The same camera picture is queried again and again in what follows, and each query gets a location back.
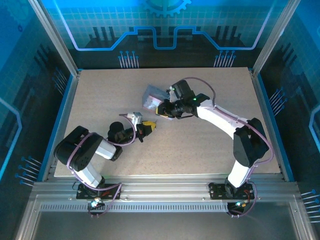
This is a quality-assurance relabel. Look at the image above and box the slotted grey cable duct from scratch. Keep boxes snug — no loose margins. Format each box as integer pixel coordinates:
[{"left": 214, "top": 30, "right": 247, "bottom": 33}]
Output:
[{"left": 39, "top": 202, "right": 230, "bottom": 213}]

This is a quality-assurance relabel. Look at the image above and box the aluminium mounting rail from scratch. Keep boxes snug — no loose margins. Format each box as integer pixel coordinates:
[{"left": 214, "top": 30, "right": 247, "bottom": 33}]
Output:
[{"left": 31, "top": 174, "right": 301, "bottom": 204}]

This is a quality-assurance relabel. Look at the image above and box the small circuit board with lights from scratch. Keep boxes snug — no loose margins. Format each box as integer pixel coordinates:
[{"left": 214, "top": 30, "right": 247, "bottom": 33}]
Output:
[
  {"left": 228, "top": 199, "right": 251, "bottom": 213},
  {"left": 87, "top": 198, "right": 106, "bottom": 210}
]

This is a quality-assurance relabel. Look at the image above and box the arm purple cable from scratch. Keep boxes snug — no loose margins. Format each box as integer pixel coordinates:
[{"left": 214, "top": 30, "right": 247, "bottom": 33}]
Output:
[
  {"left": 182, "top": 76, "right": 275, "bottom": 219},
  {"left": 67, "top": 113, "right": 137, "bottom": 219}
]

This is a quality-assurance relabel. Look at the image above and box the aluminium table side rail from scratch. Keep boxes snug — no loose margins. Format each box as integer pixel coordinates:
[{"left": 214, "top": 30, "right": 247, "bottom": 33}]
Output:
[
  {"left": 41, "top": 69, "right": 82, "bottom": 182},
  {"left": 248, "top": 68, "right": 296, "bottom": 182}
]

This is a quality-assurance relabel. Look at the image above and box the cartoon print tin box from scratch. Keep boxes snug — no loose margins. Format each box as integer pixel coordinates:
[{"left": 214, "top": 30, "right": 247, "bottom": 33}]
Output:
[{"left": 141, "top": 84, "right": 173, "bottom": 112}]

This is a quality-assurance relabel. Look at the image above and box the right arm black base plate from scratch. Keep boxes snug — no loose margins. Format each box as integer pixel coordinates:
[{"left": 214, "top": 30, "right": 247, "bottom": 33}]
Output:
[{"left": 208, "top": 182, "right": 258, "bottom": 201}]

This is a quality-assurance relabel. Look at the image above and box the yellow padlock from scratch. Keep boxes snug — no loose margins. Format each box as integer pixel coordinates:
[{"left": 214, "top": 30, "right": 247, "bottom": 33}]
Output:
[{"left": 141, "top": 120, "right": 158, "bottom": 131}]

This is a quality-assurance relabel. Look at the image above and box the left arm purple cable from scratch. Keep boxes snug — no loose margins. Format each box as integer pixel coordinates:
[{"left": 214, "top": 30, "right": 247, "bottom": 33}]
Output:
[{"left": 67, "top": 113, "right": 137, "bottom": 219}]

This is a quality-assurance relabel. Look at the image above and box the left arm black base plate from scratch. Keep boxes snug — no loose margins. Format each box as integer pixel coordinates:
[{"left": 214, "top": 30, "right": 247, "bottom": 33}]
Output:
[{"left": 74, "top": 183, "right": 123, "bottom": 201}]

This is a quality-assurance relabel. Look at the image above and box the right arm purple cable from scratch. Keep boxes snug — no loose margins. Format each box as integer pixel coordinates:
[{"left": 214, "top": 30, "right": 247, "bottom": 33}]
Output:
[{"left": 182, "top": 76, "right": 275, "bottom": 219}]

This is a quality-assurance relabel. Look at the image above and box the aluminium frame post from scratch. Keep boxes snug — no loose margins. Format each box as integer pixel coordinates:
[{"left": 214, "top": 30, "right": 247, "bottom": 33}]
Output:
[
  {"left": 27, "top": 0, "right": 82, "bottom": 77},
  {"left": 251, "top": 0, "right": 302, "bottom": 77}
]

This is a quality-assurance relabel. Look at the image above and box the aluminium lower frame rail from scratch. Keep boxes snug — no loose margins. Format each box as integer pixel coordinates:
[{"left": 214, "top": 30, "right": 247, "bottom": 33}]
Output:
[
  {"left": 14, "top": 194, "right": 45, "bottom": 240},
  {"left": 287, "top": 194, "right": 317, "bottom": 240}
]

